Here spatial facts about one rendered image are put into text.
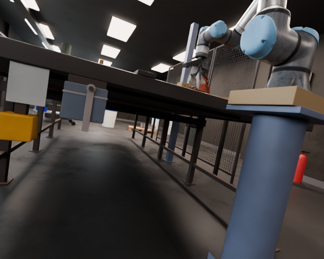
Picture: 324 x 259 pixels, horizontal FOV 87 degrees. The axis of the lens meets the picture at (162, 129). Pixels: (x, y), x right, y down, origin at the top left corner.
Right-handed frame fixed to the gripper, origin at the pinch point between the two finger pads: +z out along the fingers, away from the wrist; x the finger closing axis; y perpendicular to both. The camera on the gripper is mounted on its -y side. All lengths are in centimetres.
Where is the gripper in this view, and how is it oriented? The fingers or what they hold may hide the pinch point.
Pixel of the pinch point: (192, 88)
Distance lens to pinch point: 106.2
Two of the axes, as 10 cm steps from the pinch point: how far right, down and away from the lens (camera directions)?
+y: 8.7, 1.2, 4.8
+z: -1.8, 9.8, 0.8
